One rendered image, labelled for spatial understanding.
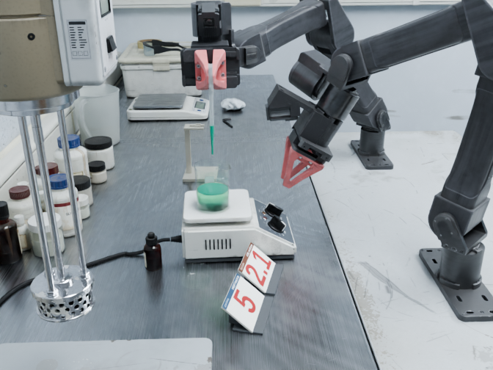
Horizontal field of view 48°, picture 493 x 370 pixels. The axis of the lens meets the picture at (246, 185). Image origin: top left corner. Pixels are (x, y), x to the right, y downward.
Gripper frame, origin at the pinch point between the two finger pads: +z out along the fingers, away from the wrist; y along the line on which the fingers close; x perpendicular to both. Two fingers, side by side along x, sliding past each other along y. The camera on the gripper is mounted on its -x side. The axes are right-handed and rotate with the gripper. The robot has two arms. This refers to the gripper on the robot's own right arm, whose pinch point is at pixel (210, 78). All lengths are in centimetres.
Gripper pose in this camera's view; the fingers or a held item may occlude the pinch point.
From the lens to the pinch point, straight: 90.8
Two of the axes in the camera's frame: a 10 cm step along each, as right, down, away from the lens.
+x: 0.1, 9.1, 4.1
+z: 0.6, 4.1, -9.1
